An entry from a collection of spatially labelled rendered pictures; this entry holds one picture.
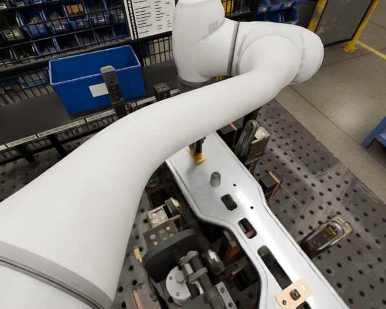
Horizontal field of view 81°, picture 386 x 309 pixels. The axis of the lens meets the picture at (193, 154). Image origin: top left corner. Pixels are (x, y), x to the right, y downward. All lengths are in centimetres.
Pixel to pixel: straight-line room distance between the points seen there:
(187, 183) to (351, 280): 69
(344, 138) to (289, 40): 219
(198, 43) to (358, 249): 95
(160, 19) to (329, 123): 203
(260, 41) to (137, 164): 32
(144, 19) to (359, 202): 119
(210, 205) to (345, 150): 196
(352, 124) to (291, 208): 184
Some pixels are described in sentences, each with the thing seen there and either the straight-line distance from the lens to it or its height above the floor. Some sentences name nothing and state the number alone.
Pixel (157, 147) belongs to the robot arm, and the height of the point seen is 144.
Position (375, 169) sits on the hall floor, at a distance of 249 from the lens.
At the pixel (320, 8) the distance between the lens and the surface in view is 318.
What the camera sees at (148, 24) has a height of 120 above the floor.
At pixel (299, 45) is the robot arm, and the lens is 47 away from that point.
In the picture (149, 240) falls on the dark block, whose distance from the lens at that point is 52.
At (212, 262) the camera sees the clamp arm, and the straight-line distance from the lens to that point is 52.
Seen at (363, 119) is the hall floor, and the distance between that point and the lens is 292.
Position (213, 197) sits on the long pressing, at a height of 100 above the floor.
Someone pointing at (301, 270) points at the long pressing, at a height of 100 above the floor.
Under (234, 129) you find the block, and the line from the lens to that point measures 89.
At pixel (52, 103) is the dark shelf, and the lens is 106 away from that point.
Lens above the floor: 160
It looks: 52 degrees down
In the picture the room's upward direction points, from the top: straight up
